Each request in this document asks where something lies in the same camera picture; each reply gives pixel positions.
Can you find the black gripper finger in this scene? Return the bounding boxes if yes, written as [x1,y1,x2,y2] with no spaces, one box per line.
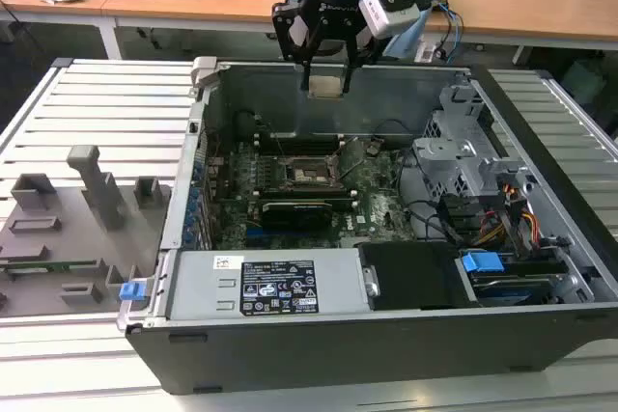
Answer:
[270,0,321,92]
[340,19,383,95]

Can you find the silver CPU plate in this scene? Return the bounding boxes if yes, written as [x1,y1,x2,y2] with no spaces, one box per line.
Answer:
[308,74,346,99]

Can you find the metal socket cover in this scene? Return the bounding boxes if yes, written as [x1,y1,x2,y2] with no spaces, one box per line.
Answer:
[331,137,364,180]

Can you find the black RAM slot bank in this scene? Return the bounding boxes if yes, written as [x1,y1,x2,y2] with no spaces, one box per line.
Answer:
[254,133,340,153]
[259,187,354,211]

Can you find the CPU socket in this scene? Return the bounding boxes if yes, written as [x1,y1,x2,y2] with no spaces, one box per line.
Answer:
[282,153,347,191]

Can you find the wooden desk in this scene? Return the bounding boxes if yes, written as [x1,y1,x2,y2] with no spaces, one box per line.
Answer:
[0,0,154,61]
[102,0,618,66]

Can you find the silver metal drive cage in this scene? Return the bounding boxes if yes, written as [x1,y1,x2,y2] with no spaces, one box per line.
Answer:
[412,77,533,202]

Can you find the green motherboard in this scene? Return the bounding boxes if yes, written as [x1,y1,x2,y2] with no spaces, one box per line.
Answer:
[207,135,417,250]

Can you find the black graphics card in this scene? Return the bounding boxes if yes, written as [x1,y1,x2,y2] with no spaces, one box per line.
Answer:
[260,199,334,233]

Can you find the black plastic shroud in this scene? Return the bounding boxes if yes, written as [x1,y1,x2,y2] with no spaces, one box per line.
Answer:
[359,241,478,312]

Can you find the blue disk carrier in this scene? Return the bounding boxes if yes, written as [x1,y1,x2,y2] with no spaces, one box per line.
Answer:
[460,249,505,288]

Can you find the green waste bin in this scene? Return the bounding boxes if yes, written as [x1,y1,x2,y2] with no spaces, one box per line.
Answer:
[561,57,608,105]

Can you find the grey power supply unit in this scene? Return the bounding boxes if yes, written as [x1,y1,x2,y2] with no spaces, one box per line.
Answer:
[166,247,374,321]

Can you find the black open PC case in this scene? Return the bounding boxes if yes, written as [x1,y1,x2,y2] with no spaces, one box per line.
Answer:
[124,55,618,397]

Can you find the blue case latch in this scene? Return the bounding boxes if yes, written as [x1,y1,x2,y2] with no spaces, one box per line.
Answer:
[118,280,147,303]

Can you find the grey parts rack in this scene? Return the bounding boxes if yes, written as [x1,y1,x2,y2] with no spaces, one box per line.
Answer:
[0,144,174,319]

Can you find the green RAM stick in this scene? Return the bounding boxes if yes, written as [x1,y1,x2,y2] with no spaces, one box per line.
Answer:
[0,260,98,274]

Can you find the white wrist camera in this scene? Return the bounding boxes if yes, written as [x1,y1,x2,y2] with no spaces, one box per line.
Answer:
[359,0,422,41]

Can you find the thin wire locking lever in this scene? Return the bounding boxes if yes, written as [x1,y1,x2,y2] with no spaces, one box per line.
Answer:
[268,128,288,160]
[336,160,364,181]

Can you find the grey case handle latch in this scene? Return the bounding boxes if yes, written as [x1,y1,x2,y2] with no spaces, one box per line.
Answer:
[189,55,219,91]

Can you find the blue cable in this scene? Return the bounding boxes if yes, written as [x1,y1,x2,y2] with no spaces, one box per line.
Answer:
[435,0,465,65]

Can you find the yellow red wire bundle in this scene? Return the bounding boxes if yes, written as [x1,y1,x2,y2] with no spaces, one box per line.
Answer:
[475,179,541,250]

